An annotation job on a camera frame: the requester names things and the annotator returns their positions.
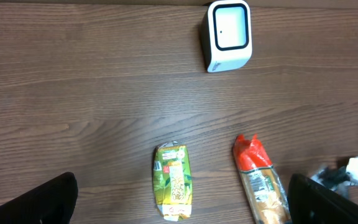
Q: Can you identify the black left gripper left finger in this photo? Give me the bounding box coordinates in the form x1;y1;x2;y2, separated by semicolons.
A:
0;172;78;224

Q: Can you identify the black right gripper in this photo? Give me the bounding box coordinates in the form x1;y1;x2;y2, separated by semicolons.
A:
310;166;358;199

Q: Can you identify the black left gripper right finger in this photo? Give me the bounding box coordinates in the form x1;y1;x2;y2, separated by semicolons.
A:
287;174;358;224

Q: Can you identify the orange spaghetti packet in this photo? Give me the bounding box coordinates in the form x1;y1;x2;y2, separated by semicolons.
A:
232;134;291;224

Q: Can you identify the green juice carton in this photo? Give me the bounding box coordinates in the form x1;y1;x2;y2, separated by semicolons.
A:
153;141;193;222

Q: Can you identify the white barcode scanner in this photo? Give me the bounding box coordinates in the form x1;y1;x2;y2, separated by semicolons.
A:
200;0;252;73

